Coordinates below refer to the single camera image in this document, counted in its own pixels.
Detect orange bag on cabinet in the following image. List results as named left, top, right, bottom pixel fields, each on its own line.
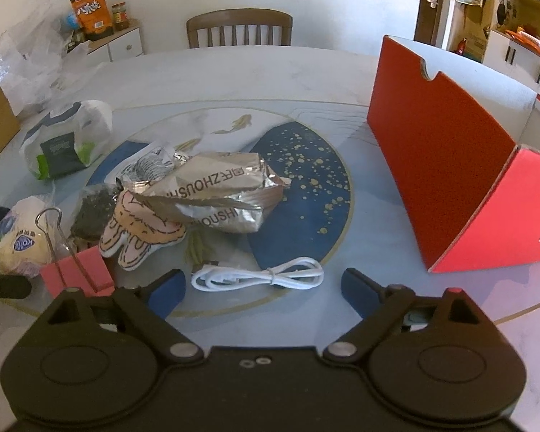
left=504, top=27, right=540, bottom=50

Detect white side cabinet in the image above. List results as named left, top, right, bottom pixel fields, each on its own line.
left=65, top=19, right=143, bottom=61

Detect clear packet of dark tea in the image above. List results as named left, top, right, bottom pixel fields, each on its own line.
left=69, top=141, right=183, bottom=240

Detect red binder clip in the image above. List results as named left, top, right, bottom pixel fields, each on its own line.
left=35, top=207, right=116, bottom=298

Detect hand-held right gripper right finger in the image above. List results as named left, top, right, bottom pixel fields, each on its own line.
left=321, top=267, right=496, bottom=365

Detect white marble patterned desktop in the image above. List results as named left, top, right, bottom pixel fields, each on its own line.
left=0, top=45, right=540, bottom=415

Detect white green plastic bag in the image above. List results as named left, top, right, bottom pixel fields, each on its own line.
left=20, top=99, right=114, bottom=181

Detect brown wooden door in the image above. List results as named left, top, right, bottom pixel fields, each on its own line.
left=413, top=0, right=451, bottom=48

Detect white cabinet with black handles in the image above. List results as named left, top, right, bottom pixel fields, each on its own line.
left=486, top=29, right=540, bottom=100

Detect packaged yellow bread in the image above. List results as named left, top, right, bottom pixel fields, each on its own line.
left=0, top=193, right=79, bottom=277

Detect silver foil snack bag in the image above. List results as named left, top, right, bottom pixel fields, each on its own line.
left=123, top=150, right=291, bottom=234

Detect pink white plush toy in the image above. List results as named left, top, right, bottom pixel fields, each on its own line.
left=99, top=189, right=187, bottom=271

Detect wooden chair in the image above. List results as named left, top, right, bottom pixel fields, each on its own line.
left=186, top=9, right=294, bottom=49

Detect clear plastic bags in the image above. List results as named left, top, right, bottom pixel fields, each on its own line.
left=0, top=0, right=91, bottom=118

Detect orange snack bag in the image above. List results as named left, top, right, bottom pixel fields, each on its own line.
left=69, top=0, right=114, bottom=41

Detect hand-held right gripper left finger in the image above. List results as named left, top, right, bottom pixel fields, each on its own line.
left=36, top=269, right=205, bottom=366

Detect stacked cardboard boxes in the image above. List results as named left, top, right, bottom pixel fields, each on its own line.
left=468, top=31, right=489, bottom=61

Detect glass jar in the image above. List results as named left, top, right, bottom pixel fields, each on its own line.
left=112, top=3, right=129, bottom=31

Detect white coiled cable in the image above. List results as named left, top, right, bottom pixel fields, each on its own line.
left=190, top=256, right=325, bottom=293

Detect red cardboard box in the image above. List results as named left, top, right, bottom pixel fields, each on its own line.
left=366, top=35, right=540, bottom=274

